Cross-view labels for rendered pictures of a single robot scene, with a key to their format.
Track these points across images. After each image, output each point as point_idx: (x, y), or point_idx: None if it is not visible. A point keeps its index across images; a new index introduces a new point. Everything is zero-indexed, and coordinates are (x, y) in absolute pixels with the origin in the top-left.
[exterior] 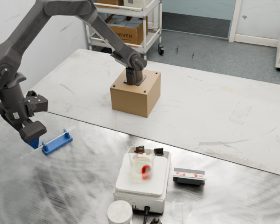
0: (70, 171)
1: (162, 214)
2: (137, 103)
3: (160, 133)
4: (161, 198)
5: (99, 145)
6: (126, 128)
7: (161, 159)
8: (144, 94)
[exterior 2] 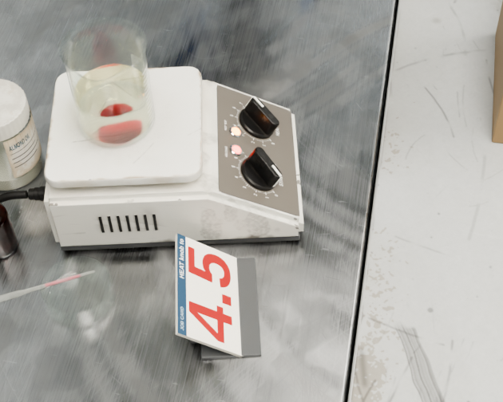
0: (183, 14)
1: (64, 252)
2: (502, 66)
3: (419, 196)
4: (51, 194)
5: (302, 47)
6: (407, 96)
7: (187, 159)
8: None
